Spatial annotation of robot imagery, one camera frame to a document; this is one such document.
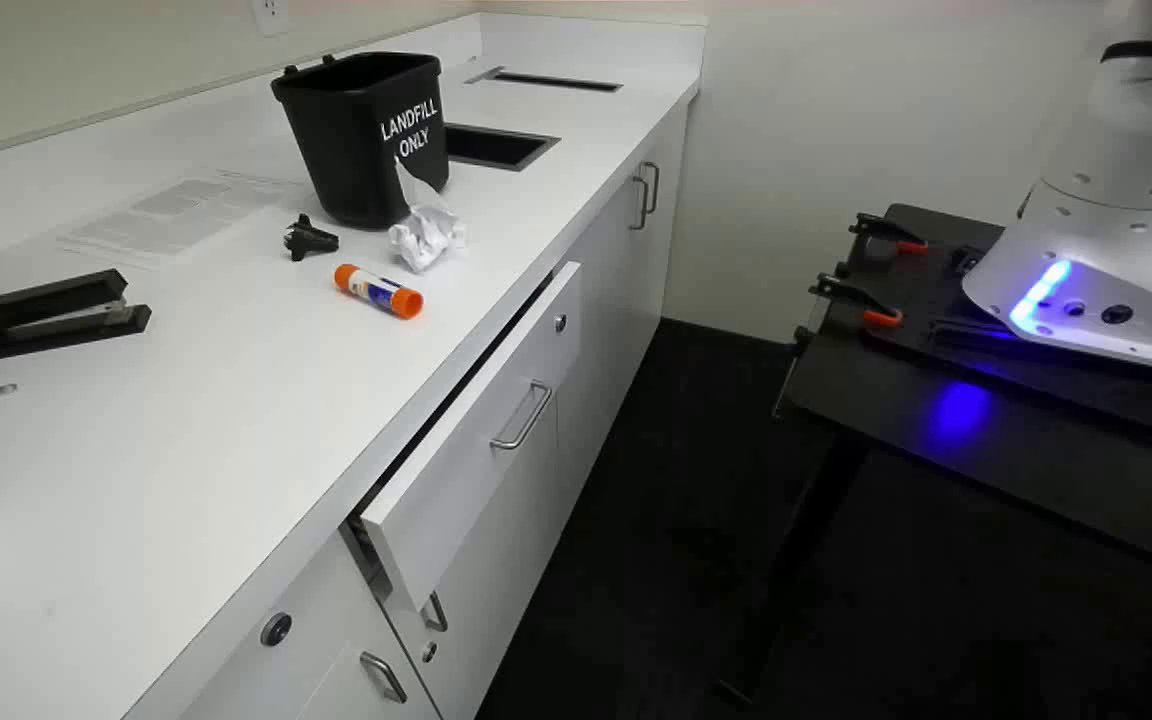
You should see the silver cabinet handle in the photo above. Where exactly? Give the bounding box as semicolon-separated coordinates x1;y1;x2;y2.
358;649;411;707
418;587;452;636

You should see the crumpled white paper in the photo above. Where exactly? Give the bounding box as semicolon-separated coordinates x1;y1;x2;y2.
383;195;467;275

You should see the white counter cabinet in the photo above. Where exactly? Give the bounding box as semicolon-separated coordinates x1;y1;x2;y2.
0;14;710;720

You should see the black robot table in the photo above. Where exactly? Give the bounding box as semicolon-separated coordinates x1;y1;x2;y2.
773;199;1152;713

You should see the small black clip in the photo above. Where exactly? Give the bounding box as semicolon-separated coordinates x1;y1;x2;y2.
280;211;343;263

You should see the silver door handle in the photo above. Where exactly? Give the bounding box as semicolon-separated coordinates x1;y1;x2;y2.
640;157;668;225
625;171;653;237

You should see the silver drawer handle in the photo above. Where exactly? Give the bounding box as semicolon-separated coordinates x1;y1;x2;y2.
487;382;558;460

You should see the printed paper sheet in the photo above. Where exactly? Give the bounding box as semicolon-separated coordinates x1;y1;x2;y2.
59;171;299;259

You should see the black landfill waste bin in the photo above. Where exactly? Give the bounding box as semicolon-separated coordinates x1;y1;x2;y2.
269;49;452;234

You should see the white cabinet drawer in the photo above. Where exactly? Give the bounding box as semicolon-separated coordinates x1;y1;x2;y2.
341;256;587;617

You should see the orange marker pen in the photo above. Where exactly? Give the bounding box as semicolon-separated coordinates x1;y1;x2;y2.
329;259;430;325

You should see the black orange clamp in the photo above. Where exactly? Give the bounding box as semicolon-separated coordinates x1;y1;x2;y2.
809;272;908;335
850;207;934;263

